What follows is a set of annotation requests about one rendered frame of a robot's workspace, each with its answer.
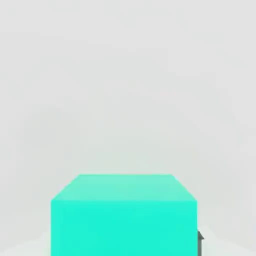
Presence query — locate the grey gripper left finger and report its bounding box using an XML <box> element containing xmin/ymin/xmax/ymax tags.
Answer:
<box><xmin>4</xmin><ymin>230</ymin><xmax>52</xmax><ymax>256</ymax></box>

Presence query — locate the small turquoise cube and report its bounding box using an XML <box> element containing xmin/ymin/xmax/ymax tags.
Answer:
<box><xmin>50</xmin><ymin>173</ymin><xmax>199</xmax><ymax>256</ymax></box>

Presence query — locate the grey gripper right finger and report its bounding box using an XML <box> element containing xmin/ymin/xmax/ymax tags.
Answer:
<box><xmin>197</xmin><ymin>227</ymin><xmax>253</xmax><ymax>256</ymax></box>

